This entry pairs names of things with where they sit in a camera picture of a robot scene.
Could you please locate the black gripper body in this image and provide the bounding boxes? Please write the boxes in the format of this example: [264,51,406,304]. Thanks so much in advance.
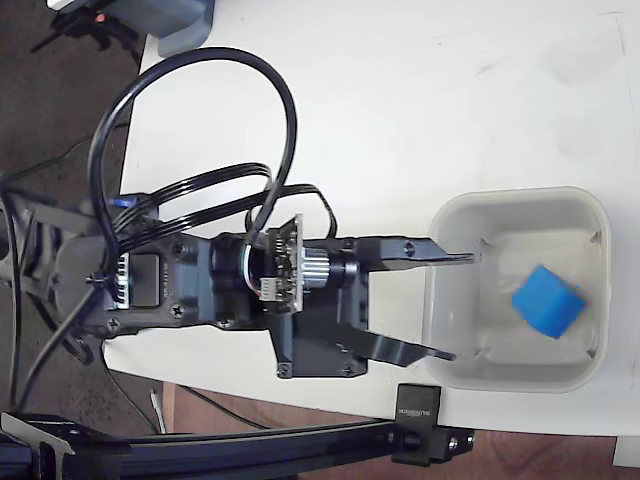
[269,234,372,381]

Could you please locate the blue cube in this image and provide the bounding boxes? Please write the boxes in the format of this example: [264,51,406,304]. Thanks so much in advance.
[511,263,587,341]

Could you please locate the white square plastic bowl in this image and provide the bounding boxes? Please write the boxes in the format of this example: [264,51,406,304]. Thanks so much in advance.
[423,186,613,395]

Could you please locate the black table clamp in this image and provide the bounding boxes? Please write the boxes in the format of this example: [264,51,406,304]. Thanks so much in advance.
[391,383,476,467]

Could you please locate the gray device housing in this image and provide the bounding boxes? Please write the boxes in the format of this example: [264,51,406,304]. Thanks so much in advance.
[112,0,217,59]

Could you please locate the black stand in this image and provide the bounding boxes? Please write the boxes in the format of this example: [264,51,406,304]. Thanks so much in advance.
[29,0,146,66]

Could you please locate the bare circuit board camera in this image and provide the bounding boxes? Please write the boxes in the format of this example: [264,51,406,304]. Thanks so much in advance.
[244,213,359,314]

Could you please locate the thin black floor cable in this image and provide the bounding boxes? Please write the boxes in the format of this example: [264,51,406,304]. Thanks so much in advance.
[183,385,272,431]
[106,369,157,434]

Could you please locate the black flat servo cable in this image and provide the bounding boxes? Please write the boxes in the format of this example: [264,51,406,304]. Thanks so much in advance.
[107,163,275,251]
[119,183,339,251]

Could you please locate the thick black camera cable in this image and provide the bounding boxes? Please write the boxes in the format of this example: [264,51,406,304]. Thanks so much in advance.
[87,46,300,251]

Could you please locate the white cable end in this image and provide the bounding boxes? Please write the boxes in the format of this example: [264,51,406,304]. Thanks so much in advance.
[148,388,168,434]

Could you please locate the black power cable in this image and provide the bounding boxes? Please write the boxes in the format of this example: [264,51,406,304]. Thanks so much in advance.
[7,284,99,409]

